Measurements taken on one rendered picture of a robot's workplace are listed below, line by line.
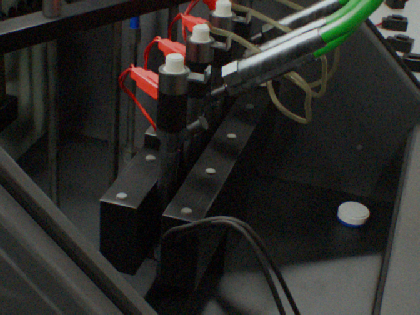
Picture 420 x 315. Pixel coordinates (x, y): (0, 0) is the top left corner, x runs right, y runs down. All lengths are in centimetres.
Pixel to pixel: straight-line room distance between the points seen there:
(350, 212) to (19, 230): 68
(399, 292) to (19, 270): 41
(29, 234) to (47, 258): 2
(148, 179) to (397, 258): 25
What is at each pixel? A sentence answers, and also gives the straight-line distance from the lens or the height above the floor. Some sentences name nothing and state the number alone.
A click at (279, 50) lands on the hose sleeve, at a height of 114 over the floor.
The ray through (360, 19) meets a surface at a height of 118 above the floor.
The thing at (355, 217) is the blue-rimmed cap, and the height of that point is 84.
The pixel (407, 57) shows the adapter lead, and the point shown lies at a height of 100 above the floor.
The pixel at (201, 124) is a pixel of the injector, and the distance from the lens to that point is 75.
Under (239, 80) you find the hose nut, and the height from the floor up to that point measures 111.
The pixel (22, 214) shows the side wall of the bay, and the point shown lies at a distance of 43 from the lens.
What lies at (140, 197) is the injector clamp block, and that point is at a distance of 78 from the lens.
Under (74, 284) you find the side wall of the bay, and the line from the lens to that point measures 43.
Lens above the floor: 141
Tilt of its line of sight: 30 degrees down
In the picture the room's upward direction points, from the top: 5 degrees clockwise
